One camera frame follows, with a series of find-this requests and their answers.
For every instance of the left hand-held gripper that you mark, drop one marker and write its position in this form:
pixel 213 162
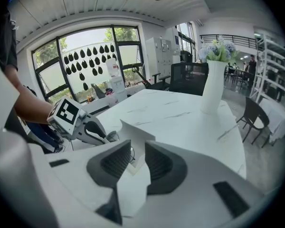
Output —
pixel 66 113

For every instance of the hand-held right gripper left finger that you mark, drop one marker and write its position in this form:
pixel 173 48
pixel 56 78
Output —
pixel 104 165

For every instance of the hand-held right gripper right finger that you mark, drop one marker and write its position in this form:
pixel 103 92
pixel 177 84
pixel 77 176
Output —
pixel 166 170

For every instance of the person's left forearm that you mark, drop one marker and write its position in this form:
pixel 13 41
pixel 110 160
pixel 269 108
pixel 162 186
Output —
pixel 31 106

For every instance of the black folded bag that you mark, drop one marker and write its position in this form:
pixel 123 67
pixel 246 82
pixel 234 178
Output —
pixel 97 91

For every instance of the blue cloth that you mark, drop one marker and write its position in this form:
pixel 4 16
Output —
pixel 108 91

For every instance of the white water dispenser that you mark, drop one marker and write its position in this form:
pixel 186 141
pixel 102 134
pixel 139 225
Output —
pixel 118 89

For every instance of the clear water dispenser bottle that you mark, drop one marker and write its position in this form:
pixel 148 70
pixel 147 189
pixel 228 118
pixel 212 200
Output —
pixel 112 68

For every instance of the group of black hanging shells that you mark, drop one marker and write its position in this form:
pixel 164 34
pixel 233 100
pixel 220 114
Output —
pixel 82 53

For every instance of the white vase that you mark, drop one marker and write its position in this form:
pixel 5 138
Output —
pixel 212 89

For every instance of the black mesh office chair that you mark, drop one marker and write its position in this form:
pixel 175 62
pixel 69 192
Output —
pixel 187 77

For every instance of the white locker cabinet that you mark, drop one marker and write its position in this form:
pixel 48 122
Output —
pixel 156 56

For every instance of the brown chair with cushion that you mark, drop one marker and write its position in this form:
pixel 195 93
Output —
pixel 251 113

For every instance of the long table with chairs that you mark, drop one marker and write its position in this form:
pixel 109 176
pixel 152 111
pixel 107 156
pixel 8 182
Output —
pixel 237 71

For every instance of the white cloth-covered table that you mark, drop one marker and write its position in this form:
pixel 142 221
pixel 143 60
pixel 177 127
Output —
pixel 278 117

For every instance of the pale blue flower bouquet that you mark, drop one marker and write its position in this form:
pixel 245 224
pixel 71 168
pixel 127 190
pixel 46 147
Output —
pixel 219 50

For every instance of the white shelving rack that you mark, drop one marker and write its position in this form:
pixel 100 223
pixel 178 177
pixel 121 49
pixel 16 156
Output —
pixel 275 75

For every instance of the black railing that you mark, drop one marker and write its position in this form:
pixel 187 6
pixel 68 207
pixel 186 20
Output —
pixel 247 40

